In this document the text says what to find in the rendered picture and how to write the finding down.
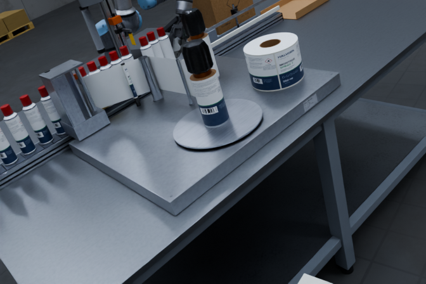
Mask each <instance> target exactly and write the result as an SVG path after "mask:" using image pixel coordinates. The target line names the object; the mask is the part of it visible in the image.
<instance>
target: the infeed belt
mask: <svg viewBox="0 0 426 284"><path fill-rule="evenodd" d="M278 13H280V12H274V13H272V14H271V15H269V16H267V17H266V18H263V19H262V20H260V21H258V22H257V23H255V24H253V25H251V26H250V27H248V28H246V29H245V30H243V31H241V32H239V33H237V34H236V35H234V36H233V37H230V38H229V39H227V40H225V41H224V42H222V43H220V44H218V45H217V46H215V47H213V48H212V50H213V51H215V50H216V49H218V48H220V47H221V46H224V45H225V44H227V43H229V42H230V41H232V40H233V39H236V38H237V37H239V36H241V35H242V34H244V33H246V32H248V31H249V30H251V29H253V28H254V27H256V26H258V25H260V24H261V23H263V22H265V21H266V20H268V19H270V18H272V17H273V16H275V15H277V14H278ZM130 99H132V98H130ZM130 99H128V100H124V101H122V102H120V103H116V104H114V106H113V107H111V108H107V109H105V111H106V113H108V112H109V111H111V110H113V109H114V108H117V107H118V106H120V105H121V104H123V103H125V102H127V101H129V100H130ZM52 136H53V138H54V140H53V141H52V142H51V143H50V144H48V145H41V143H40V142H38V143H36V144H35V147H36V148H37V150H36V151H35V152H34V153H32V154H30V155H23V153H22V152H21V153H20V154H17V157H18V161H17V162H16V163H15V164H13V165H11V166H5V164H4V163H1V165H0V175H1V174H3V173H4V172H6V171H8V170H10V169H11V168H13V167H14V166H16V165H18V164H20V163H22V162H23V161H25V160H27V159H28V158H30V157H32V156H34V155H35V154H37V153H39V152H41V151H43V150H44V149H46V148H47V147H49V146H51V145H53V144H55V143H56V142H58V141H59V140H61V139H63V138H65V137H66V136H68V134H64V135H62V136H59V135H58V133H57V132H56V133H54V134H52Z"/></svg>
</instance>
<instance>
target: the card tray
mask: <svg viewBox="0 0 426 284"><path fill-rule="evenodd" d="M327 1H329V0H281V1H278V2H277V3H275V4H273V5H271V6H270V7H268V8H266V9H264V10H262V11H261V15H262V14H264V13H266V12H267V11H269V10H271V9H273V8H275V7H276V6H280V10H278V11H276V12H280V13H282V14H283V19H289V20H297V19H299V18H300V17H302V16H304V15H306V14H307V13H309V12H310V11H312V10H314V9H315V8H317V7H318V6H320V5H322V4H323V3H325V2H327Z"/></svg>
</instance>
